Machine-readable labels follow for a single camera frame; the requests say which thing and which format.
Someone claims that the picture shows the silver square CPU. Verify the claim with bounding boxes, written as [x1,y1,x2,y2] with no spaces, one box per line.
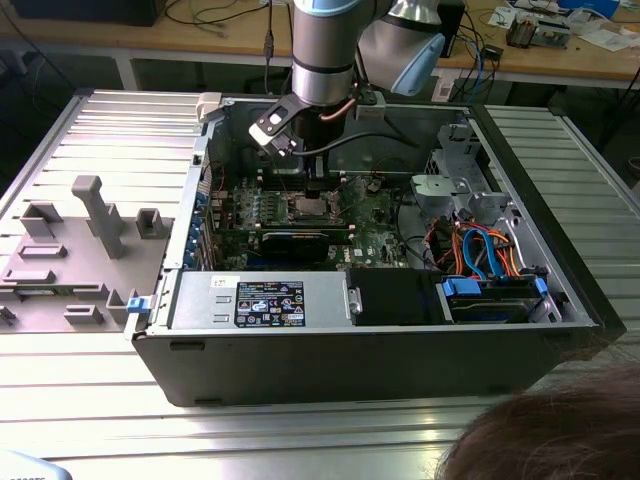
[294,196,327,217]

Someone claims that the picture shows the metal socket cover frame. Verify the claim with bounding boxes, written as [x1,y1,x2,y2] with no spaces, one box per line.
[329,172,369,225]

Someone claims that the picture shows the CPU socket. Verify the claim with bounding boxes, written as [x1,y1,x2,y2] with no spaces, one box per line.
[285,191,345,227]

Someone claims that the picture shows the blue expansion slot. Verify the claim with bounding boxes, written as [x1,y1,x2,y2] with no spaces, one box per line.
[247,258,331,271]

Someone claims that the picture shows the beige case latch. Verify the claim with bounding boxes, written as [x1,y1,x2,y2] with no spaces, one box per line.
[196,92,226,124]

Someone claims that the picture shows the black graphics card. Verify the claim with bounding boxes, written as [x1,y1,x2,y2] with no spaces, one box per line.
[259,230,331,262]

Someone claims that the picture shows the wooden desk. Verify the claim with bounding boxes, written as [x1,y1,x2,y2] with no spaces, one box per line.
[0,0,640,91]

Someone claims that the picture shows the green motherboard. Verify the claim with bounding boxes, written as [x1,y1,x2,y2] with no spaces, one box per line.
[212,169,409,274]

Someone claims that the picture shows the silver metal drive cage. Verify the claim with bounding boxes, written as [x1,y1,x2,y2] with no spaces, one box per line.
[409,122,521,236]

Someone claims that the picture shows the black upright box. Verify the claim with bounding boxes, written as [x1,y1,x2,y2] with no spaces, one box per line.
[439,0,467,59]

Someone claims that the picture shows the black drive bay box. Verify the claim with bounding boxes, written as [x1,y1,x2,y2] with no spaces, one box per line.
[347,268,446,327]

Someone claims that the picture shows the silver power supply unit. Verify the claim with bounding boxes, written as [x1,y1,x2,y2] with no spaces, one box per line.
[169,271,351,331]

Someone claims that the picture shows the hard disk in blue carrier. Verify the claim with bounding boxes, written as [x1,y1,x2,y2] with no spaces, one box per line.
[434,277,549,325]

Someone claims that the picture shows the copper wound transformer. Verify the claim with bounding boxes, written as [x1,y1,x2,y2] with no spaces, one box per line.
[504,14,539,49]

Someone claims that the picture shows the black open PC case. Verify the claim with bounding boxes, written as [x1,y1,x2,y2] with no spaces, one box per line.
[122,92,629,409]

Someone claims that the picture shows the large black box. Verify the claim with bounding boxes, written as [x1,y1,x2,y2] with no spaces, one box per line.
[9,0,161,27]

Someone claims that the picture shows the small metal electronic device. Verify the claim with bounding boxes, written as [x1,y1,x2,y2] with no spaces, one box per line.
[537,17,572,50]

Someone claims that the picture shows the grey plastic parts rack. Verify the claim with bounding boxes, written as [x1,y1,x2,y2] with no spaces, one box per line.
[0,174,176,334]

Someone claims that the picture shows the blue box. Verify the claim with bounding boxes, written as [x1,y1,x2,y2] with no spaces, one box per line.
[559,0,621,16]

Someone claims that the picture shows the white papers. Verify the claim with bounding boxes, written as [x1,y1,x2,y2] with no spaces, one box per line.
[579,27,640,52]

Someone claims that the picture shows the person's head brown hair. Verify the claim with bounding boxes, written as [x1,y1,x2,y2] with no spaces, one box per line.
[438,367,640,480]

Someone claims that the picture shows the pale grey device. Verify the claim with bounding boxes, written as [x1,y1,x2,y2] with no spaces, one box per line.
[0,449,69,480]

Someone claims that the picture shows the brown curved hose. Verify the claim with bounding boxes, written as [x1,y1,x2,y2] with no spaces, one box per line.
[319,97,358,124]

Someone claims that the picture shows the black camera cable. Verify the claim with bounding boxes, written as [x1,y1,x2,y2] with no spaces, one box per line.
[292,130,420,159]

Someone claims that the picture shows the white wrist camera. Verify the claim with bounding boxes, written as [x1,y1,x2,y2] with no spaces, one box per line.
[248,94,302,157]

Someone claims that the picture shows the small grey wrist camera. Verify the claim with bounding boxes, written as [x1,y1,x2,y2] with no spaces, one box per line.
[355,87,388,121]

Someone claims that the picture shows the grey hanging cable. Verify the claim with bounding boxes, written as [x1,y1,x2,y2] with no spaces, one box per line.
[262,0,296,97]

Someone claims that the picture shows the black curved cable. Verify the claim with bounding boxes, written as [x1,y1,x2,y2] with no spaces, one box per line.
[393,182,436,272]

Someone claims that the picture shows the blue flat wire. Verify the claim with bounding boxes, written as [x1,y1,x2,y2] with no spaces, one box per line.
[460,227,507,281]

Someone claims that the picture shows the orange wire bundle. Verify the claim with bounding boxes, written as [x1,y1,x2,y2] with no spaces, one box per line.
[429,219,526,279]

